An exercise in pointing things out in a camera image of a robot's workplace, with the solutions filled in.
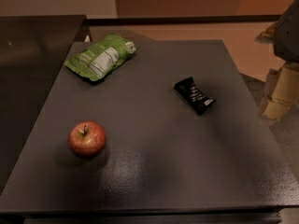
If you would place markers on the green rice chip bag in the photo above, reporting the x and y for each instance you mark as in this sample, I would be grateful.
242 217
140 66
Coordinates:
99 59

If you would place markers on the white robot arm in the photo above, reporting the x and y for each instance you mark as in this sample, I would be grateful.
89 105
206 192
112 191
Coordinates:
284 36

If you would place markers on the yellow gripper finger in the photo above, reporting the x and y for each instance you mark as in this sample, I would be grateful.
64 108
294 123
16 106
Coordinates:
281 91

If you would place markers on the red apple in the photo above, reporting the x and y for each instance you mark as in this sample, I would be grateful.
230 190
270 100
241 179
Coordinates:
87 139

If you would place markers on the black snack bar wrapper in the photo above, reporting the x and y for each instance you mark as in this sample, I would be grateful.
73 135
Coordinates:
194 96

